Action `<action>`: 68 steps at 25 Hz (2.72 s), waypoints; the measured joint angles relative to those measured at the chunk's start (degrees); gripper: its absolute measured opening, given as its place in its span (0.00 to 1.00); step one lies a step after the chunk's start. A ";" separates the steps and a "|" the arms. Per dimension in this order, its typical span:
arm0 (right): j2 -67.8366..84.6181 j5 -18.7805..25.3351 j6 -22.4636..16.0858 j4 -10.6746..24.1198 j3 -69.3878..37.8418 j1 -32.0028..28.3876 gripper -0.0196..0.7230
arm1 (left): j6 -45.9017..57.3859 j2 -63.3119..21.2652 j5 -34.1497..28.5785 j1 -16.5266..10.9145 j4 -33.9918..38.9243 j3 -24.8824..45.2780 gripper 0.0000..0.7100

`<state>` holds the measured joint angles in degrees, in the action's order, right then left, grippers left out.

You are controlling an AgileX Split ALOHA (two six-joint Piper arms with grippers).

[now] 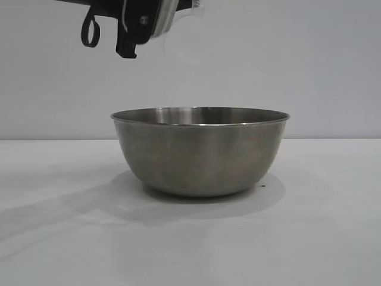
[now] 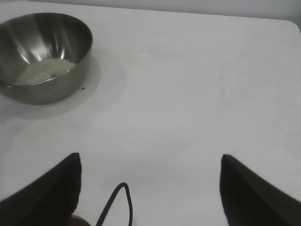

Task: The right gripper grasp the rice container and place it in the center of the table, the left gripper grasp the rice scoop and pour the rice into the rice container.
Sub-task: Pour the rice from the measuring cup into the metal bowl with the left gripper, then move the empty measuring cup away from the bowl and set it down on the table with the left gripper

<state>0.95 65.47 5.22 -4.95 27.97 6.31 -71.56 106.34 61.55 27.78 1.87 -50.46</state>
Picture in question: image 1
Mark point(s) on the stainless steel mixing bowl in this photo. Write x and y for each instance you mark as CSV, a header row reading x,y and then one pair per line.
x,y
199,158

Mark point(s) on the clear plastic measuring cup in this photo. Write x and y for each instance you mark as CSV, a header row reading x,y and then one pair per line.
x,y
166,15

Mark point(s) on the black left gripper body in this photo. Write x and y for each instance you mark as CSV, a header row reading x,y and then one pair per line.
x,y
140,18

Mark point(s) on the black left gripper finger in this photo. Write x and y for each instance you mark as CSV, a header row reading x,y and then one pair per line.
x,y
186,3

